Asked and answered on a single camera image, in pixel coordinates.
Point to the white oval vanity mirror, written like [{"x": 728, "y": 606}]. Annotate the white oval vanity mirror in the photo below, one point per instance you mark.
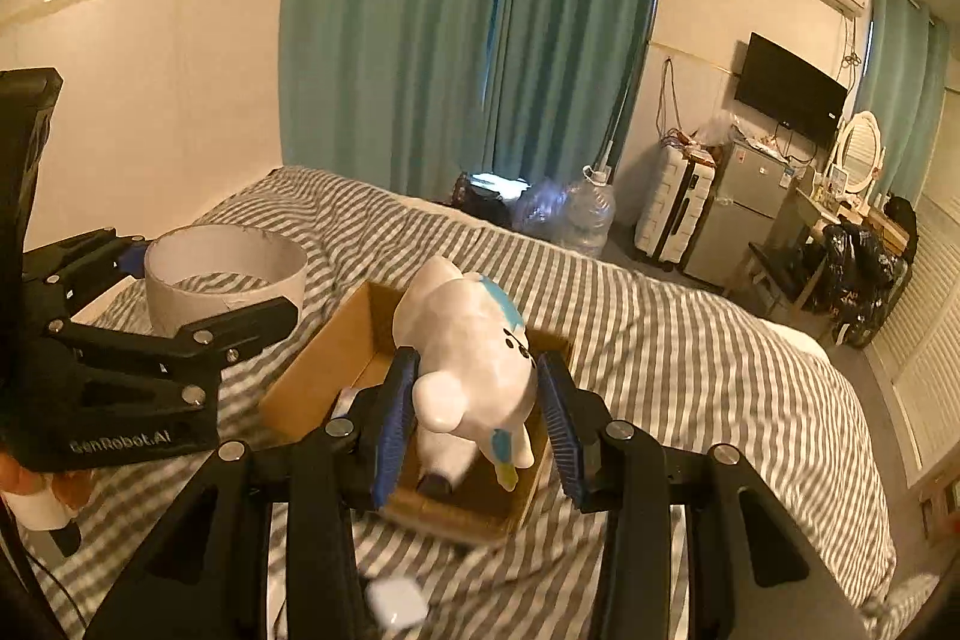
[{"x": 859, "y": 148}]

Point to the brown cardboard box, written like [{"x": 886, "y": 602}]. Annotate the brown cardboard box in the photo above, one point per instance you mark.
[{"x": 330, "y": 370}]

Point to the wide teal curtain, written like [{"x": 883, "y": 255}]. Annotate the wide teal curtain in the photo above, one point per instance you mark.
[{"x": 382, "y": 24}]

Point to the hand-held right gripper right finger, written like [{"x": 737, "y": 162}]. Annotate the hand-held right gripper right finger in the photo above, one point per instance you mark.
[{"x": 559, "y": 424}]

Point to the white suitcase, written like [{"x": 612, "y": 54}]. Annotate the white suitcase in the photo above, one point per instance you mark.
[{"x": 671, "y": 208}]

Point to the silver mini fridge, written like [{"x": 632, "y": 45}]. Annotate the silver mini fridge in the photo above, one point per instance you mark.
[{"x": 739, "y": 212}]

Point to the black wall television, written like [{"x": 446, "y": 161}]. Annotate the black wall television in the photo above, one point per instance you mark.
[{"x": 791, "y": 88}]

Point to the pile of black bags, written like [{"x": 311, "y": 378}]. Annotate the pile of black bags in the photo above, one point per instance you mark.
[{"x": 862, "y": 280}]

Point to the person's left hand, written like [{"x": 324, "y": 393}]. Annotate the person's left hand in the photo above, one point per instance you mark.
[{"x": 73, "y": 491}]

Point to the dressing table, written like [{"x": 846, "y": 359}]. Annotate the dressing table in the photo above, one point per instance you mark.
[{"x": 862, "y": 212}]

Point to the clear plastic bag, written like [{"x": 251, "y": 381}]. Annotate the clear plastic bag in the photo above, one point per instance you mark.
[{"x": 540, "y": 208}]

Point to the teal curtain beside air conditioner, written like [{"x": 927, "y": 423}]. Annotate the teal curtain beside air conditioner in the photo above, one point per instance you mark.
[{"x": 896, "y": 85}]

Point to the white louvred wardrobe doors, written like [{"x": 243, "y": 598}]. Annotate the white louvred wardrobe doors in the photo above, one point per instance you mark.
[{"x": 926, "y": 325}]

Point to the white plush toy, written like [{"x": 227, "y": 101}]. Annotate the white plush toy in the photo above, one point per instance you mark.
[{"x": 469, "y": 355}]

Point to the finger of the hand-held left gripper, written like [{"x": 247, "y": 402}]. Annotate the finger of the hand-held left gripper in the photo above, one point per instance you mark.
[
  {"x": 90, "y": 253},
  {"x": 225, "y": 326}
]

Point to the grey chair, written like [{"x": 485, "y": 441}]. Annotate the grey chair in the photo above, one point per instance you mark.
[{"x": 784, "y": 268}]

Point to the small white case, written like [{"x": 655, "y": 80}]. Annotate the small white case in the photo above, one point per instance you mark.
[{"x": 396, "y": 601}]

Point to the clear water jug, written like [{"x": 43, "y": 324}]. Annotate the clear water jug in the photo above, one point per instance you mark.
[{"x": 589, "y": 216}]

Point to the grey striped bed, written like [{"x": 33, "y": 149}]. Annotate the grey striped bed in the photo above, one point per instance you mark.
[{"x": 675, "y": 347}]

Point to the white round paper tub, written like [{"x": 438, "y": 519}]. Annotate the white round paper tub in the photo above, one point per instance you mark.
[{"x": 232, "y": 261}]

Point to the narrow teal curtain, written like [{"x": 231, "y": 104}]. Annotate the narrow teal curtain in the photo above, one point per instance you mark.
[{"x": 577, "y": 32}]

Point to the black bag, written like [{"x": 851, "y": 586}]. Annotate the black bag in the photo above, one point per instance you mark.
[{"x": 480, "y": 205}]

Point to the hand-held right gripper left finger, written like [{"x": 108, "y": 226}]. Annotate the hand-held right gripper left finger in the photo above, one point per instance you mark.
[{"x": 394, "y": 416}]

